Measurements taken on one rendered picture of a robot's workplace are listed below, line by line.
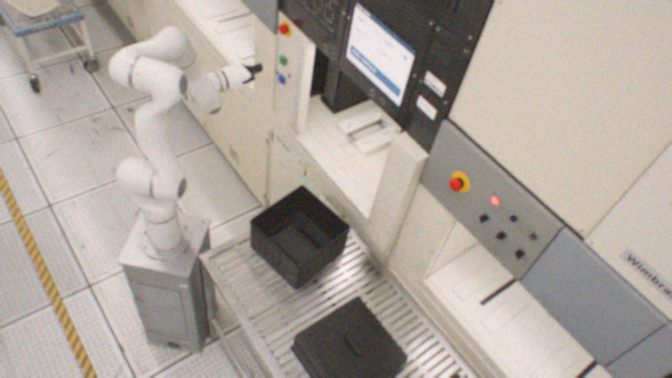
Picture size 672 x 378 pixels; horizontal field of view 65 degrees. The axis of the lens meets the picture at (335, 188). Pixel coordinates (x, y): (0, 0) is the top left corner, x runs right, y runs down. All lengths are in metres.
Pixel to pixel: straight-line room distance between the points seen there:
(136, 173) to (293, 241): 0.68
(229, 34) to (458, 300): 1.81
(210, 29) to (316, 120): 0.86
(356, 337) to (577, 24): 1.19
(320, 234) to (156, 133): 0.81
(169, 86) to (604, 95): 1.12
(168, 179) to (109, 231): 1.43
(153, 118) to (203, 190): 1.64
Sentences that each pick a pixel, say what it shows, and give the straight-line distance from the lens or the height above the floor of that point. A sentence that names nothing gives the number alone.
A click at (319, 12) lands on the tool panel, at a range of 1.92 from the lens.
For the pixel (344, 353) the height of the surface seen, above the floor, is 0.86.
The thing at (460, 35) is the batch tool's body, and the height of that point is 1.81.
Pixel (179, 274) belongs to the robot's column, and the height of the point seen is 0.76.
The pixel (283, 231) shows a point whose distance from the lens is 2.17.
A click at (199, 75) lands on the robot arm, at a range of 1.93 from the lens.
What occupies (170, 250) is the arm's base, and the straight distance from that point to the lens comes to 2.14.
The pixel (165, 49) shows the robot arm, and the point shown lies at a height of 1.54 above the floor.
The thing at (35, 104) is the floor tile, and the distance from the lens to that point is 4.01.
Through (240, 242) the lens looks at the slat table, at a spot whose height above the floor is 0.75.
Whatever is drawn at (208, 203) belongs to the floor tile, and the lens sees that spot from 3.22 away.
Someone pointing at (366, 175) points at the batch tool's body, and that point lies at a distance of 2.28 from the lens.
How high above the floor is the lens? 2.56
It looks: 50 degrees down
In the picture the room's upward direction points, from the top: 12 degrees clockwise
